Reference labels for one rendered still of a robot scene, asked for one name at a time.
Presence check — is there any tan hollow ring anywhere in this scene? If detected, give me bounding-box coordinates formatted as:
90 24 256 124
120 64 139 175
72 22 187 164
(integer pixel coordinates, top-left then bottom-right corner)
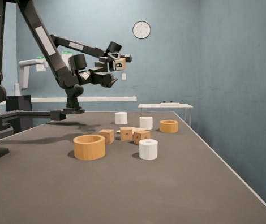
74 135 105 160

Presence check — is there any orange-brown open cup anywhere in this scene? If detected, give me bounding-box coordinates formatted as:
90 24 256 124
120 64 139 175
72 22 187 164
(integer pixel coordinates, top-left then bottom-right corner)
160 120 178 133

